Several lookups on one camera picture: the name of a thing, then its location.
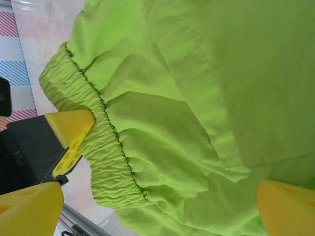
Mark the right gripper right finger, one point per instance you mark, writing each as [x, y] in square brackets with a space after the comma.
[288, 211]

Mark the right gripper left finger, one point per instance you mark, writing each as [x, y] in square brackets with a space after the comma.
[29, 211]

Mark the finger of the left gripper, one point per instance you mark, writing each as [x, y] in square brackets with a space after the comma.
[71, 125]

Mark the lime green shorts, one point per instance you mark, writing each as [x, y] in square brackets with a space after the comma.
[197, 98]

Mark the aluminium base frame rail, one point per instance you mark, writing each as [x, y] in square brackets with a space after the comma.
[81, 220]

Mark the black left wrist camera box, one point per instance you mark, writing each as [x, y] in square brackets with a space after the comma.
[4, 98]

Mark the aluminium frame post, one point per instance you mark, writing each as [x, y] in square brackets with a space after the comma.
[37, 3]

